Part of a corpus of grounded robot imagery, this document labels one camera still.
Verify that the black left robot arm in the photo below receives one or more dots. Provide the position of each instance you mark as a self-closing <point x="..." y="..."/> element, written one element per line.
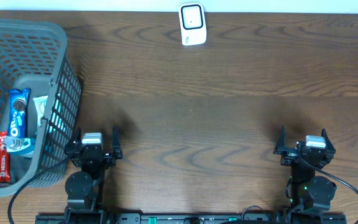
<point x="85" y="187"/>

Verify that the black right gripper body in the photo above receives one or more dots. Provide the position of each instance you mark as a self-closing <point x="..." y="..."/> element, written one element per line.
<point x="289" y="157"/>

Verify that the teal mouthwash bottle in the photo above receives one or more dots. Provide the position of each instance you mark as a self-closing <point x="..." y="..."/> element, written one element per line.
<point x="20" y="146"/>

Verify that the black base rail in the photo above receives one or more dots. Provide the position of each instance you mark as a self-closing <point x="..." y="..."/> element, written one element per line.
<point x="135" y="218"/>

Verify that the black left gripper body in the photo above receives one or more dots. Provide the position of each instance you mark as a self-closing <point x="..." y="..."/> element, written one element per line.
<point x="108" y="161"/>

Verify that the red Nescafe coffee stick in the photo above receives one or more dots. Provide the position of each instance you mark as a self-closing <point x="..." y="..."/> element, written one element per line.
<point x="5" y="175"/>

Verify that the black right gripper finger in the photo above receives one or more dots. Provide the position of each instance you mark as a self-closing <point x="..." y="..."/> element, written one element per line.
<point x="280" y="144"/>
<point x="329" y="145"/>

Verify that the grey plastic shopping basket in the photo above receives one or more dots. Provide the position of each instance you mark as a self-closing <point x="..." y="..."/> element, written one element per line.
<point x="34" y="55"/>

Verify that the blue Oreo cookie pack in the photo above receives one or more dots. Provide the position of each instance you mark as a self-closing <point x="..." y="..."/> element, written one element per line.
<point x="17" y="116"/>

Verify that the white teal wet wipes pack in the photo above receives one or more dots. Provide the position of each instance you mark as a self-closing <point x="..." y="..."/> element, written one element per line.
<point x="40" y="106"/>

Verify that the white barcode scanner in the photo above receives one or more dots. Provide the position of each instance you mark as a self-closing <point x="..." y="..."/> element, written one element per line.
<point x="192" y="24"/>

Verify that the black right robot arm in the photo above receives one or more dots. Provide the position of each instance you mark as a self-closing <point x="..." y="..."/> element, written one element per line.
<point x="310" y="194"/>

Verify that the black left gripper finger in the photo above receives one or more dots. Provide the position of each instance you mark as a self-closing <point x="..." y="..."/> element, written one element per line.
<point x="116" y="146"/>
<point x="77" y="137"/>

